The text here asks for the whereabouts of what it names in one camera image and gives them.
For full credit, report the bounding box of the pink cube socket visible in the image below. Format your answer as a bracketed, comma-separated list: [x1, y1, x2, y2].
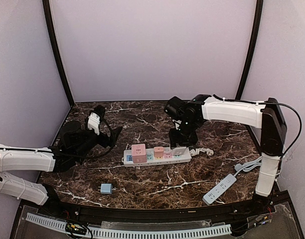
[131, 144, 147, 163]

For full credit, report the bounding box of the small circuit board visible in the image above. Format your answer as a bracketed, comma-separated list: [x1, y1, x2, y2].
[65, 223, 87, 235]

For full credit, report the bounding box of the light blue cable duct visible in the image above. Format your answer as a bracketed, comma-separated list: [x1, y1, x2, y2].
[25, 213, 232, 239]

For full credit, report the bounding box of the pink usb charger plug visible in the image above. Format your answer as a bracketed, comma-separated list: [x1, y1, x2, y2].
[153, 146, 164, 158]

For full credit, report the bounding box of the white multicolour power strip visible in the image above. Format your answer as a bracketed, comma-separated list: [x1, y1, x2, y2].
[123, 147, 192, 167]

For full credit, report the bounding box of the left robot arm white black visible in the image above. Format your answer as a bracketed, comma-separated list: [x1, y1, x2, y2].
[0, 120, 123, 206]

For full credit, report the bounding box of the white power strip cable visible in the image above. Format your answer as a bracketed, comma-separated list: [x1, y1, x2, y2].
[189, 147, 215, 157]

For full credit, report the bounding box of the grey power strip cable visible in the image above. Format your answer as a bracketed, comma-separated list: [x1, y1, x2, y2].
[233, 156, 264, 175]

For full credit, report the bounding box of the left black frame post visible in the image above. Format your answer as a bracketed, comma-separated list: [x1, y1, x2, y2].
[42, 0, 75, 108]

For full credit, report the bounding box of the right black frame post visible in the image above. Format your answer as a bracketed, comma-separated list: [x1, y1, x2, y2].
[235, 0, 264, 100]

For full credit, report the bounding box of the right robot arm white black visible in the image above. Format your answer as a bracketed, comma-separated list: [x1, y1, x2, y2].
[164, 95, 297, 197]

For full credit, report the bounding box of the black frame post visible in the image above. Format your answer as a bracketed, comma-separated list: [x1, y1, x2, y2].
[235, 0, 264, 100]
[42, 0, 75, 108]

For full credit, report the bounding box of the white cube socket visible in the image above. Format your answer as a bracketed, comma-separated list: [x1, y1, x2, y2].
[171, 147, 187, 156]

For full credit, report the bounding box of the black front rail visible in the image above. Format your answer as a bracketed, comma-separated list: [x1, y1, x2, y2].
[43, 198, 270, 224]

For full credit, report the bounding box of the light blue power strip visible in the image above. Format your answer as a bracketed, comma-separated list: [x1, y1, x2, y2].
[202, 174, 237, 206]

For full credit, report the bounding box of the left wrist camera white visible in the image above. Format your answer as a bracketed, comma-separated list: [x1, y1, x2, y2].
[86, 112, 103, 135]

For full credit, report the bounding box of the blue usb charger plug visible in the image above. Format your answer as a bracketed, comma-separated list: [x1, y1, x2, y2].
[99, 183, 113, 195]

